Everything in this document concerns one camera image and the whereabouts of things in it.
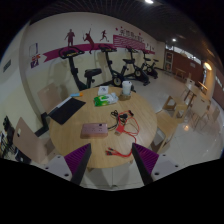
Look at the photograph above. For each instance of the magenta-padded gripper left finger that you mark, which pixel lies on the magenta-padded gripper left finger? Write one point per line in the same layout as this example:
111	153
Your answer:
78	160

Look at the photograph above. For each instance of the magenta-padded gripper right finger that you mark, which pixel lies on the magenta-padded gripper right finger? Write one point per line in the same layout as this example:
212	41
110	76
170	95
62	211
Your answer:
145	160

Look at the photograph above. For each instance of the pink power strip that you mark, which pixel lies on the pink power strip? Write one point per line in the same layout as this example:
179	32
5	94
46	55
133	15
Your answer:
94	130

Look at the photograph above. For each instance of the black mouse pad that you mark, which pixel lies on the black mouse pad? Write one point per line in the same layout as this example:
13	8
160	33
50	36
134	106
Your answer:
66	110

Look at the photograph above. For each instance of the wooden chair with tall back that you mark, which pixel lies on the wooden chair with tall back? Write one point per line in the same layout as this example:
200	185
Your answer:
28	140
49	96

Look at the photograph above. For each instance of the low wooden stool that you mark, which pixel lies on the low wooden stool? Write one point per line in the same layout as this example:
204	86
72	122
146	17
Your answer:
173	105

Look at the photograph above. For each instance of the blue and orange pen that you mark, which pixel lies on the blue and orange pen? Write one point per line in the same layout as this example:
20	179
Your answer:
76	94

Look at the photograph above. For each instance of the green wet wipes pack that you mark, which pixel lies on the green wet wipes pack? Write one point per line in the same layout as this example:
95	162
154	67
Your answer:
105	100

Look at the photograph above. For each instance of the small white box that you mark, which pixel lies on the small white box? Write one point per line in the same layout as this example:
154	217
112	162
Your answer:
103	90

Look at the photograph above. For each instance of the white cup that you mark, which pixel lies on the white cup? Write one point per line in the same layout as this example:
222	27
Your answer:
126	87

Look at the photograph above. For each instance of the group of wooden chairs and tables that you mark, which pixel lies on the group of wooden chairs and tables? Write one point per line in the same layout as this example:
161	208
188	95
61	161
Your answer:
200	106

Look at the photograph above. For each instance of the black exercise bike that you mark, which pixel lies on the black exercise bike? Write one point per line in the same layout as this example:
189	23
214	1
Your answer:
135	68
150	66
111	66
73	70

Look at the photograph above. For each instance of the group of ceiling lights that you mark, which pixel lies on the group of ceiling lights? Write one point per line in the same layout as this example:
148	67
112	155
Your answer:
174	40

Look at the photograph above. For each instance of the dark wall plaque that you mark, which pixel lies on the dark wall plaque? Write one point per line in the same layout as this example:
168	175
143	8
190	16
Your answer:
6	65

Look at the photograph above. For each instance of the wall notice posters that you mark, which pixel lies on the wall notice posters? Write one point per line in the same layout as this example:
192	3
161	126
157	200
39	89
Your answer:
33	50

